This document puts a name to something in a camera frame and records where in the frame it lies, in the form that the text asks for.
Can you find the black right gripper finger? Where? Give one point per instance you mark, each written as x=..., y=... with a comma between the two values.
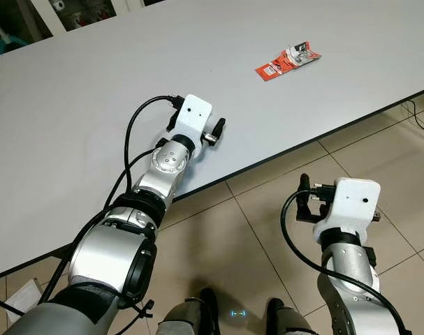
x=305, y=188

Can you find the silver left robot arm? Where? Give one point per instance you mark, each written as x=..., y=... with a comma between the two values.
x=110, y=255

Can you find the red snack packet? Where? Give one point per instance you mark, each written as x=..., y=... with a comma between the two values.
x=274, y=68

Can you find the robot right leg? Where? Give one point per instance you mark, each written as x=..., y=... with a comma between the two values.
x=288, y=319

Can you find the white glass door cabinet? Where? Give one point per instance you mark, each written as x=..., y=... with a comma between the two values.
x=86, y=14

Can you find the white paper sheet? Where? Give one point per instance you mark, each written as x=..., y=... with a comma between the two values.
x=23, y=300

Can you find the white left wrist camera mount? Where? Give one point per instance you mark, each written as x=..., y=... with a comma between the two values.
x=193, y=115

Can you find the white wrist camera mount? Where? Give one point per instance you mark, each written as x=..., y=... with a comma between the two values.
x=355, y=202
x=193, y=115

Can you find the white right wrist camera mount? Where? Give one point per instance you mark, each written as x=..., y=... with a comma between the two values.
x=355, y=202

